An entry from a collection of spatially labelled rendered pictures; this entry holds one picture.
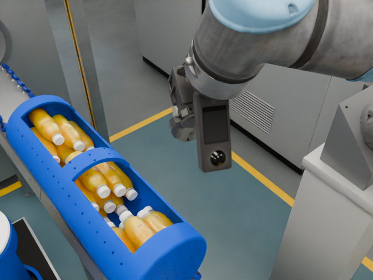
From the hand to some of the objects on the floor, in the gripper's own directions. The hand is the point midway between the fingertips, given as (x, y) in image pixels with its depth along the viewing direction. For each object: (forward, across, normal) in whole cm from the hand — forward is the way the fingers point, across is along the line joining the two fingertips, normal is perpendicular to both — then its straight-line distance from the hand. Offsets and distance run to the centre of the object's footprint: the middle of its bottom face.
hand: (186, 140), depth 66 cm
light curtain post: (+199, -3, -22) cm, 200 cm away
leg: (+220, +53, -52) cm, 232 cm away
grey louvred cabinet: (+234, -124, -110) cm, 287 cm away
